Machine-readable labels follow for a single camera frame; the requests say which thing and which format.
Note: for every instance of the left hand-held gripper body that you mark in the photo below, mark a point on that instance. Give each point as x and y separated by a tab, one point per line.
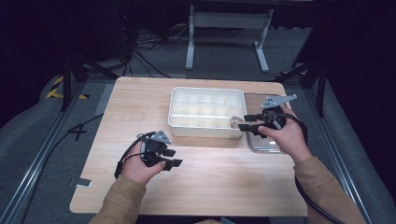
152	149

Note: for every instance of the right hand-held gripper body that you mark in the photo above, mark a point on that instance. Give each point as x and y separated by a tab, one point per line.
271	119

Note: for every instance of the beige sock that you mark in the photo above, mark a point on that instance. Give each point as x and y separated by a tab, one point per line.
236	120

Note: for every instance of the white divided storage box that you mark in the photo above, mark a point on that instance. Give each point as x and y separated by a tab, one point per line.
202	130

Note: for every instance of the person's left hand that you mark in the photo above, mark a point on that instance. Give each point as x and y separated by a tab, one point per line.
137	169

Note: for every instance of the person's right hand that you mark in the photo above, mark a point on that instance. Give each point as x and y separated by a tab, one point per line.
291	140

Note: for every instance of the black tripod stand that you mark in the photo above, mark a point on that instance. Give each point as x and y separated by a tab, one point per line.
66	84
320	90

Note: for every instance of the grey tape piece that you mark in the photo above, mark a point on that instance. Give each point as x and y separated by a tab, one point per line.
81	182

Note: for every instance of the yellow and black floor tape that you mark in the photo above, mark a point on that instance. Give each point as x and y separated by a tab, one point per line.
51	92

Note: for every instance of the aluminium floor rail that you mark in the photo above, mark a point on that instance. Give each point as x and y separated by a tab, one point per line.
34	169
334	146

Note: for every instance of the white metal table frame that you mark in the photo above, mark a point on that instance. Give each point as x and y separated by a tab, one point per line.
230	20

